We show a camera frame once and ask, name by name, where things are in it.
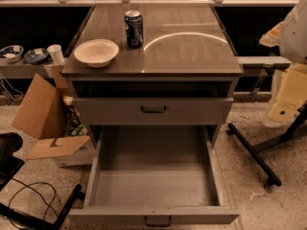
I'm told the blue pepsi can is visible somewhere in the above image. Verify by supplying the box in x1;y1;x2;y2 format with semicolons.
124;10;143;48

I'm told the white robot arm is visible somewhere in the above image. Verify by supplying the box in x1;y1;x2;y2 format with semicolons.
259;0;307;124

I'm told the grey drawer cabinet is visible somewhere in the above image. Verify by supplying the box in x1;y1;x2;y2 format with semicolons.
60;2;245;227

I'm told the closed top drawer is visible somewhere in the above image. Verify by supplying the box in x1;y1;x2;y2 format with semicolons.
73;98;233;126

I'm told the open middle drawer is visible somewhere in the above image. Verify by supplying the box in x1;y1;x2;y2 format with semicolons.
70;126;240;228

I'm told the white paper bowl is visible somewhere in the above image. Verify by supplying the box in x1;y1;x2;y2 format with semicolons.
74;39;119;68

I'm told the open cardboard box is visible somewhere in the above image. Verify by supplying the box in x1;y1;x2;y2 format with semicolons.
12;65;97;167

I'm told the white paper cup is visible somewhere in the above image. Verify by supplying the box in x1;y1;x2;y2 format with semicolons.
47;44;64;65

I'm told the dark blue bowl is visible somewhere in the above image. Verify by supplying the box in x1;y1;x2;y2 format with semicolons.
24;48;49;65

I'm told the grey low shelf bench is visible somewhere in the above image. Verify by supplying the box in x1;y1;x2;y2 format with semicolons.
0;58;56;79

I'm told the black table leg stand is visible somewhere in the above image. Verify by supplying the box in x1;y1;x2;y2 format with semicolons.
228;105;307;187

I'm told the black chair seat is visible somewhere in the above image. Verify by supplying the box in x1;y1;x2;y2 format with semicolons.
0;132;24;191

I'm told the blue patterned bowl left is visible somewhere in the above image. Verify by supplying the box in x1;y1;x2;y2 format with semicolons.
0;45;24;63

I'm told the black chair base leg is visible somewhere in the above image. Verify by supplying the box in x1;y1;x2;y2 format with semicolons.
0;183;86;230

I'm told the black floor cable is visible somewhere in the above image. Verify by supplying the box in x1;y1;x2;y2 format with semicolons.
6;177;59;230

